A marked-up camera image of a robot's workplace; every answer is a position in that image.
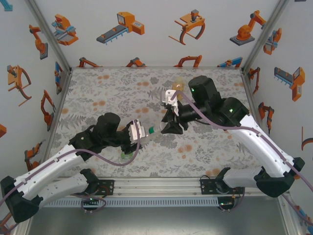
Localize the perforated grey cable duct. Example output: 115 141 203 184
33 197 220 208

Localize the floral patterned table cloth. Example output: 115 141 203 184
52 68 272 178

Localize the aluminium table side rail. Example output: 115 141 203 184
46 69 73 140
241 69 278 176

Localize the wide aluminium frame rail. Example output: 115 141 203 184
23 177 291 198

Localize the aluminium frame leg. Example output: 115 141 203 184
13 219 35 235
278 195 301 235

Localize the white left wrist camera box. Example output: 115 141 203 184
129 119 147 142

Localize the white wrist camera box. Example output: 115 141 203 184
129 119 147 142
160 89 179 116

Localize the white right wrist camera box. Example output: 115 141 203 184
160 89 179 116

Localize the thin aluminium table rail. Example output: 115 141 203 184
70 65 244 71

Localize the aluminium frame post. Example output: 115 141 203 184
24 0 73 73
241 0 291 71

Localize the orange tea bottle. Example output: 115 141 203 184
171 80 191 101

